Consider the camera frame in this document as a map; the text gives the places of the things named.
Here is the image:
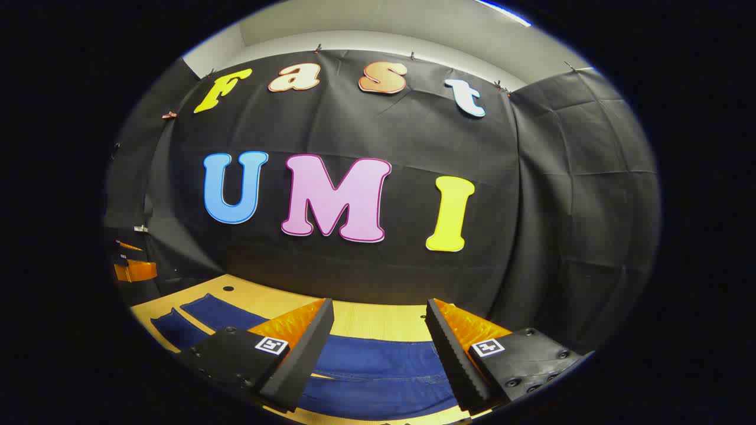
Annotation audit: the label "black backdrop cloth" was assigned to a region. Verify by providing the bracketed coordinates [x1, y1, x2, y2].
[103, 49, 661, 355]

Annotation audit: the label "blue denim jeans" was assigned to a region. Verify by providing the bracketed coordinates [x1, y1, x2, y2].
[151, 293, 473, 421]

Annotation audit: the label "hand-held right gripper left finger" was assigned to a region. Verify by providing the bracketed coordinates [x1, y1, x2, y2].
[176, 299, 335, 413]

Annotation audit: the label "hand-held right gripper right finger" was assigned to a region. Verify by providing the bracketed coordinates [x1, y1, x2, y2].
[425, 298, 592, 413]

